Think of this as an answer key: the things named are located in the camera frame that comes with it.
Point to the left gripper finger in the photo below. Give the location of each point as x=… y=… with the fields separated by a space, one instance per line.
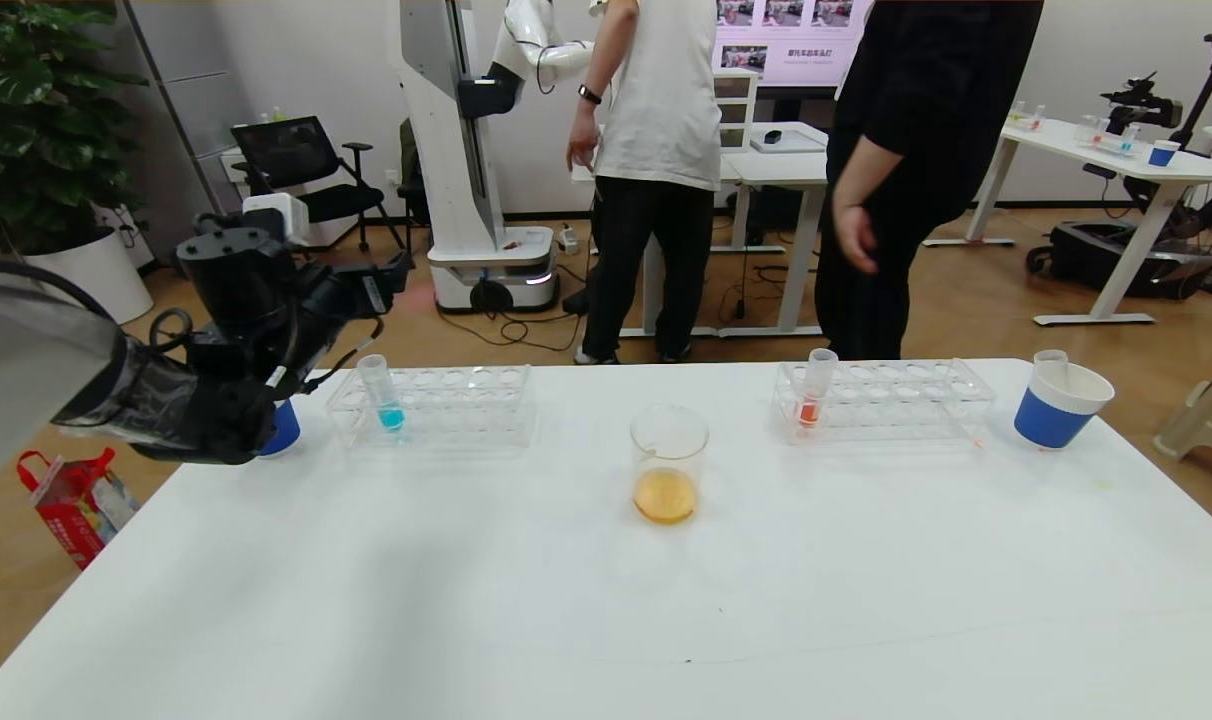
x=394 y=272
x=371 y=303

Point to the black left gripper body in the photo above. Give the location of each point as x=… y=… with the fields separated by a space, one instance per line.
x=373 y=292

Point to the test tube with yellow pigment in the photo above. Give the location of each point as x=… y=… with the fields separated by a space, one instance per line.
x=1050 y=360

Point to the black grey robot left arm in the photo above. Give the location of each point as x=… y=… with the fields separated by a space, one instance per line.
x=26 y=380

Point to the test tube with blue pigment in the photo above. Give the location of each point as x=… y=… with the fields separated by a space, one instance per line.
x=391 y=415

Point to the clear plastic test tube rack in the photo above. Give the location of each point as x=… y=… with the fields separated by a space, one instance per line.
x=456 y=412
x=886 y=405

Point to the clear glass beaker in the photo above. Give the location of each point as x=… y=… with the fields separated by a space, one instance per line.
x=666 y=495

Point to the test tube with red pigment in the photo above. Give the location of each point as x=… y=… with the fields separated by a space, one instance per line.
x=811 y=410

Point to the small test tube rack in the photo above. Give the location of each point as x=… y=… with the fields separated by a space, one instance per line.
x=1028 y=118
x=1106 y=142

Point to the black office chair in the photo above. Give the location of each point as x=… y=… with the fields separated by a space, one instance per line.
x=336 y=205

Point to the white humanoid robot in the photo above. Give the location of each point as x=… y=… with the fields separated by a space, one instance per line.
x=456 y=200

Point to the blue white paper cup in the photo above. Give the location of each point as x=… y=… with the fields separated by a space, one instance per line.
x=286 y=430
x=1054 y=420

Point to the white power strip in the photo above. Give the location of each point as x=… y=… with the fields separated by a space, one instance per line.
x=568 y=240

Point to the black power adapter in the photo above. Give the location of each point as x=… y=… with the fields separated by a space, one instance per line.
x=576 y=303

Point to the white plant pot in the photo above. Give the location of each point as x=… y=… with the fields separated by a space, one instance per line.
x=106 y=285

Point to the grey metal cabinet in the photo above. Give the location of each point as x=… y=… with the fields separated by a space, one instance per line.
x=196 y=80

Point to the person in white shirt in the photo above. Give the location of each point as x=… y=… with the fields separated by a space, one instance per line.
x=661 y=100

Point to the red shopping bag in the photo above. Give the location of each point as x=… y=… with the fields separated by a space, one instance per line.
x=74 y=510

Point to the white drawer unit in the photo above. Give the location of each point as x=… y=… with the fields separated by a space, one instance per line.
x=736 y=112

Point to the green leafy plant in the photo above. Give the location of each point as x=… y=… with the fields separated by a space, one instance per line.
x=36 y=120

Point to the grey tablet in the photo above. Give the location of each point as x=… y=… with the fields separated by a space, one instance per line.
x=796 y=146

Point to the large display screen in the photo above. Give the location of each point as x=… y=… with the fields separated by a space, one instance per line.
x=796 y=40

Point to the person in black clothes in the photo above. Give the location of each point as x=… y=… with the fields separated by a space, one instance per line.
x=926 y=120

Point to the long white desk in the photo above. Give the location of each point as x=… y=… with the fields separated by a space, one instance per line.
x=1116 y=152

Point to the black handheld device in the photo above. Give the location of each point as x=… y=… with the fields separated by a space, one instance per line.
x=1141 y=98

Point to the small blue paper cup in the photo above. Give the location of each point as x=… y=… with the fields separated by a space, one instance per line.
x=1162 y=156

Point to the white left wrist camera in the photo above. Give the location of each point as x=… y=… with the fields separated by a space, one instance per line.
x=276 y=215

